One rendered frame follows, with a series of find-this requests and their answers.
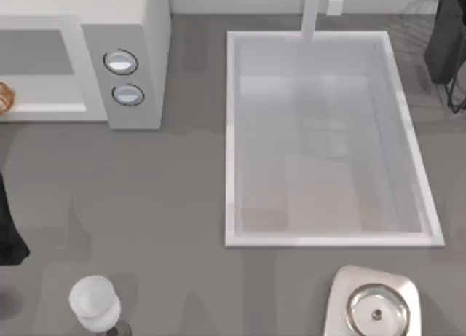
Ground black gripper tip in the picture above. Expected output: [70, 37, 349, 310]
[0, 172, 31, 267]

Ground copper wire basket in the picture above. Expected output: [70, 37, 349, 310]
[0, 82, 16, 115]

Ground round microwave knob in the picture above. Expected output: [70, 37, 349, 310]
[111, 83, 146, 107]
[103, 49, 139, 75]

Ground tall white tap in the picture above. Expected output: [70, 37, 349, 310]
[300, 0, 321, 42]

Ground white sink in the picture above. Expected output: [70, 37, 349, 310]
[224, 30, 446, 249]

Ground pale microwave oven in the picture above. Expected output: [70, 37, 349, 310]
[0, 0, 172, 130]

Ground white frosted cup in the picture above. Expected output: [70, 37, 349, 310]
[68, 275, 132, 336]

